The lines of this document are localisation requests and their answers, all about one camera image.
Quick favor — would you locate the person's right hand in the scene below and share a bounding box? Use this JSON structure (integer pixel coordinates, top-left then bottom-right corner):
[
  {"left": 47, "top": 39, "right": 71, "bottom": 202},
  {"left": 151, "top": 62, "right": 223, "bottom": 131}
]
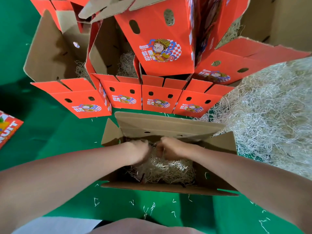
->
[{"left": 155, "top": 136, "right": 197, "bottom": 162}]

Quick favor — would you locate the pile of wood wool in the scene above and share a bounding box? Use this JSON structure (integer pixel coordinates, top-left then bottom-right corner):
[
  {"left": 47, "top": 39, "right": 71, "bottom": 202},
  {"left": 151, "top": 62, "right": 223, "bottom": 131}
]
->
[{"left": 202, "top": 17, "right": 312, "bottom": 181}]

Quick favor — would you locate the small straw filler clump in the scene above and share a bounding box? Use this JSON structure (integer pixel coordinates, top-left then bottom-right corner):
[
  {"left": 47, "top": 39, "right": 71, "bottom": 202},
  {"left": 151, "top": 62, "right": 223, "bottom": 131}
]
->
[
  {"left": 117, "top": 51, "right": 138, "bottom": 78},
  {"left": 74, "top": 61, "right": 90, "bottom": 81},
  {"left": 128, "top": 151, "right": 197, "bottom": 186},
  {"left": 217, "top": 18, "right": 243, "bottom": 47}
]

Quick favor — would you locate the person's left hand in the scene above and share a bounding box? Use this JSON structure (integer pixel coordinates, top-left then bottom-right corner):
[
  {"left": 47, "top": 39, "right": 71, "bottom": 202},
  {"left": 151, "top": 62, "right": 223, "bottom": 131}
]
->
[{"left": 118, "top": 139, "right": 151, "bottom": 167}]

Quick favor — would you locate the person's pink clothing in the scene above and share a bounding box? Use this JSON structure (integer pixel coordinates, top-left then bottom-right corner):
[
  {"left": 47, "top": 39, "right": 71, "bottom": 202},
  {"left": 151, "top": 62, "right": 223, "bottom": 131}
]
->
[{"left": 88, "top": 218, "right": 205, "bottom": 234}]

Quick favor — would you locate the group of red boxes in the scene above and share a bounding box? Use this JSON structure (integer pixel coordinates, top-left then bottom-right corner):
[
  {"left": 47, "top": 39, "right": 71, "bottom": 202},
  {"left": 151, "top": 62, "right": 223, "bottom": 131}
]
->
[{"left": 0, "top": 110, "right": 24, "bottom": 150}]

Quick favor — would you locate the person's left forearm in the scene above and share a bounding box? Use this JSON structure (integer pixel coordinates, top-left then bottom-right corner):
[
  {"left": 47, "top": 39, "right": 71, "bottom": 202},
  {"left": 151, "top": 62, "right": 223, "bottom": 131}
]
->
[{"left": 0, "top": 143, "right": 131, "bottom": 234}]

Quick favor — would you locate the person's right forearm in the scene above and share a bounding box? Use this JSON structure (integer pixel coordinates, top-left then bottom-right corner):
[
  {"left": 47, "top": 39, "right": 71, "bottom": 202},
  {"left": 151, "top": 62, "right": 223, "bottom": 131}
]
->
[{"left": 188, "top": 145, "right": 312, "bottom": 234}]

